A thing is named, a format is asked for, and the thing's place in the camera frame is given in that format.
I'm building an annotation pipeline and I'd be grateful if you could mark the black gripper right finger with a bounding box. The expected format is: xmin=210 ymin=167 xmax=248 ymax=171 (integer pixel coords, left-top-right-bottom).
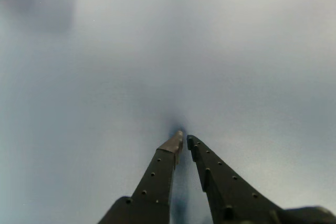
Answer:
xmin=186 ymin=134 xmax=287 ymax=224

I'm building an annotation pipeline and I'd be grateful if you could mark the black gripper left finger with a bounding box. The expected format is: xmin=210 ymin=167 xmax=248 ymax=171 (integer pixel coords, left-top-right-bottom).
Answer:
xmin=97 ymin=130 xmax=184 ymax=224

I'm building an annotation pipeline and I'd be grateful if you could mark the dark blue table mat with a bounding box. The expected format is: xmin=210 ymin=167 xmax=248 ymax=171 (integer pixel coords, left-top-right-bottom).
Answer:
xmin=0 ymin=0 xmax=336 ymax=224

